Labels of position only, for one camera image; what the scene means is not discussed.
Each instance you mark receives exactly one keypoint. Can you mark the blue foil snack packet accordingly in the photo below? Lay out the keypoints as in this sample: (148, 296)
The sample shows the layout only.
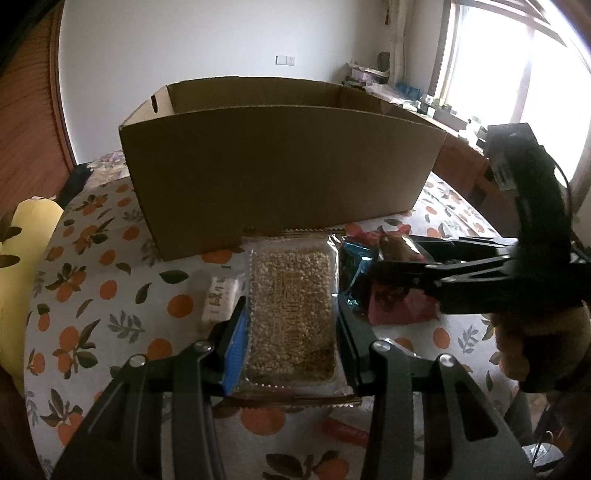
(355, 261)

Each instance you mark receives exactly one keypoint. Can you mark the orange print bed sheet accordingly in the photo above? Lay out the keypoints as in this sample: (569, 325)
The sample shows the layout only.
(102, 294)

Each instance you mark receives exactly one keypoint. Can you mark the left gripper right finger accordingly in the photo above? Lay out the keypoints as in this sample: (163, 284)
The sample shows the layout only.
(464, 435)

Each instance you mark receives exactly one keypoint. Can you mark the clear pack of grain bars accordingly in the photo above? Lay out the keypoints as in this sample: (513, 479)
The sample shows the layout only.
(291, 347)

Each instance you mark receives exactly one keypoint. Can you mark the small red wrapper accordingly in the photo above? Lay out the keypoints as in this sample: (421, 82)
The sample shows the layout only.
(345, 433)

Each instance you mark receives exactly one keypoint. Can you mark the window with brown frame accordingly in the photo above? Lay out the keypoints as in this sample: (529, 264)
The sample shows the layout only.
(518, 61)

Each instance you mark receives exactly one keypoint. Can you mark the stack of books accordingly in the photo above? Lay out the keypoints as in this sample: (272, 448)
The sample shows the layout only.
(360, 77)

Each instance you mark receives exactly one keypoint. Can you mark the small white snack packet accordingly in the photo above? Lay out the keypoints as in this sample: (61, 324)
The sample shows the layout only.
(221, 296)

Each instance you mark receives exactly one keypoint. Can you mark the red snack packet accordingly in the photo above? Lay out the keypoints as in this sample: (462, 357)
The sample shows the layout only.
(388, 307)

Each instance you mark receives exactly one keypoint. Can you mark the brown cardboard box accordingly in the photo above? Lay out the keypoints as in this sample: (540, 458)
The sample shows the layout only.
(213, 159)

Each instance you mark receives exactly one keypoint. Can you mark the yellow plush toy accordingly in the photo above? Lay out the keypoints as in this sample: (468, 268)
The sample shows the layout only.
(22, 247)

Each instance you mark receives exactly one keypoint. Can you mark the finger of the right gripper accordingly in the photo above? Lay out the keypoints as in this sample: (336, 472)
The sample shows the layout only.
(481, 286)
(464, 247)

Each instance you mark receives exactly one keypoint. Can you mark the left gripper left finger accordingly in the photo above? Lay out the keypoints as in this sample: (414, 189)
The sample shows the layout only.
(120, 437)

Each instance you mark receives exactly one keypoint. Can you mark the wooden wardrobe door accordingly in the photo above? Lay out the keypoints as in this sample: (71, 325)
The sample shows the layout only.
(36, 154)

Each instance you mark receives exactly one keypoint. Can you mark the right hand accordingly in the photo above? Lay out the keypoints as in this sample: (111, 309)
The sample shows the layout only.
(544, 348)

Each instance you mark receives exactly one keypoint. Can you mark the white wall switch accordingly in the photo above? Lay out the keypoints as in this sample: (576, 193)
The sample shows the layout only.
(284, 60)

